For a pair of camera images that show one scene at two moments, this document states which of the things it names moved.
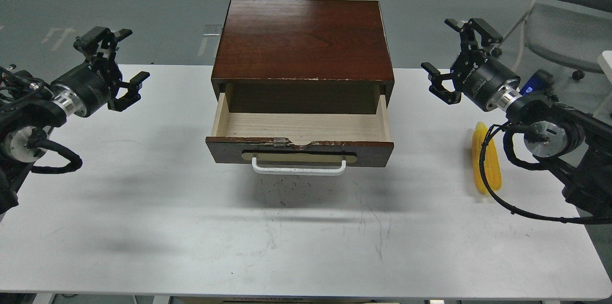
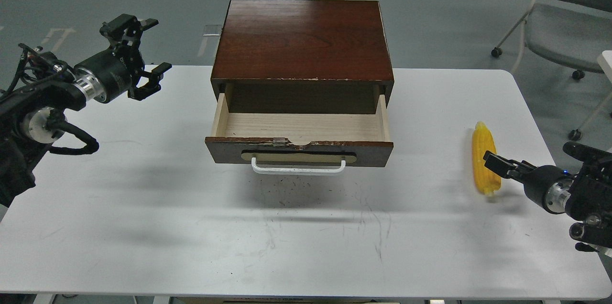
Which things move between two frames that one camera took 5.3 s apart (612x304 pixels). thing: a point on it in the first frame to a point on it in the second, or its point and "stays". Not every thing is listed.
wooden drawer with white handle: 322,144 stays
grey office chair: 569,23 stays
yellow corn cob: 491,169 stays
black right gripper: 479,78 to 547,185
